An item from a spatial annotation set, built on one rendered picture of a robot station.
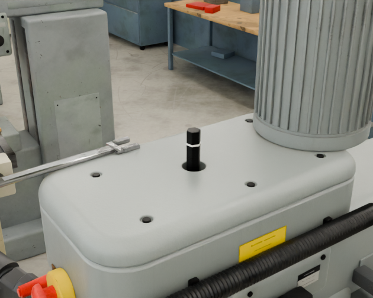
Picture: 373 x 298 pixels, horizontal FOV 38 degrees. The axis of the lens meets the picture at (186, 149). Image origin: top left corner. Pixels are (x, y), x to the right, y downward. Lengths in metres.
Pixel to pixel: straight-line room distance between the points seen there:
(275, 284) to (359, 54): 0.38
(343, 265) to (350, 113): 0.30
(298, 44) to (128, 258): 0.40
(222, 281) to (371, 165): 0.53
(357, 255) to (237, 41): 6.47
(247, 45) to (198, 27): 1.09
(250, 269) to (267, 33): 0.36
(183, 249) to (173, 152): 0.21
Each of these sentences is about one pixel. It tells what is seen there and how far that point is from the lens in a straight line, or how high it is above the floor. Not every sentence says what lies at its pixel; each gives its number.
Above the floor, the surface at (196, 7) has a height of 0.90.
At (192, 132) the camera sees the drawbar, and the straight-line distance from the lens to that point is 0.80.
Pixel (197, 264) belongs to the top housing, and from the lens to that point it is 0.74.
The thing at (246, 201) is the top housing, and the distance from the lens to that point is 0.76.
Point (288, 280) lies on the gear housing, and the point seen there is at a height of 1.70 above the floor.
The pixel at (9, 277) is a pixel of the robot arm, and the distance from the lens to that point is 1.20.
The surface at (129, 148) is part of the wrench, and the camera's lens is 0.88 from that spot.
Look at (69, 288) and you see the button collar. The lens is 0.79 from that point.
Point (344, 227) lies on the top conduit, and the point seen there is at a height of 1.80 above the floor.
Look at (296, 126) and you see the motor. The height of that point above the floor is 1.93.
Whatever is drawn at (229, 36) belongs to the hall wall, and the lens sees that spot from 7.54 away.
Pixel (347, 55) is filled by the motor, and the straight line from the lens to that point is 0.85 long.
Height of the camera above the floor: 2.28
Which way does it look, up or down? 26 degrees down
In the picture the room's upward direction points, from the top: straight up
